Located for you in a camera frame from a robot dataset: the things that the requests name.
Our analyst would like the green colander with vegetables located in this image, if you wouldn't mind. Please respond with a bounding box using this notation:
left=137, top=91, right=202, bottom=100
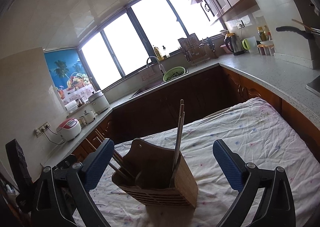
left=163, top=66, right=187, bottom=82

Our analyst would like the tropical fruit wall poster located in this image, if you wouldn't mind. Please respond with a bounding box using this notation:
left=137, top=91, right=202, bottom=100
left=44, top=49, right=95, bottom=105

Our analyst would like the steel electric kettle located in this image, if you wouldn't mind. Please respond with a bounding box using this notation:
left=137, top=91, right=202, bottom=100
left=224, top=33, right=246, bottom=56

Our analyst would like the green white plastic jug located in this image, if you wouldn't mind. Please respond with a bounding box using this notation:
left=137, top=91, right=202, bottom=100
left=242, top=37, right=259, bottom=54

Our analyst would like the white seasoning jar set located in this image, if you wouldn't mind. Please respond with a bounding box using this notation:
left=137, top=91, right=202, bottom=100
left=258, top=44, right=274, bottom=56

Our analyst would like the wall power socket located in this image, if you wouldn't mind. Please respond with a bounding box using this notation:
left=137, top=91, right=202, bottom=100
left=34, top=122, right=50, bottom=137

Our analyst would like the wooden utensil holder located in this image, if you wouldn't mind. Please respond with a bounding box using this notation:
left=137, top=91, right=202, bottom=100
left=112, top=138, right=198, bottom=208

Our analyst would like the floral white tablecloth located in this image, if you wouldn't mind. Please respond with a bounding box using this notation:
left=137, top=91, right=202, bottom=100
left=72, top=97, right=320, bottom=227

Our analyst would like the yellow dish soap bottle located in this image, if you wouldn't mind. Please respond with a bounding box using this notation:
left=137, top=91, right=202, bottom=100
left=153, top=46, right=162, bottom=60

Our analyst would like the wooden dish rack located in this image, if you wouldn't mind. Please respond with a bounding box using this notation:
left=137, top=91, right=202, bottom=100
left=178, top=33, right=219, bottom=65

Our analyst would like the chrome sink faucet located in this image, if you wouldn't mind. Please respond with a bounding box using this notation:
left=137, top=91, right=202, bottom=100
left=146, top=56, right=166, bottom=76

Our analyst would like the large white rice cooker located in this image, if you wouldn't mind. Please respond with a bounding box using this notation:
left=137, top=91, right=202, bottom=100
left=88, top=90, right=110, bottom=115

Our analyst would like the small white cooker pot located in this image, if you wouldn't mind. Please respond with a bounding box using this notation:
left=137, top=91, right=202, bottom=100
left=79, top=110, right=95, bottom=125

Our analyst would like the red white rice cooker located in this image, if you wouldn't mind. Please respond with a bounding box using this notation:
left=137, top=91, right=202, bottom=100
left=56, top=118, right=81, bottom=142

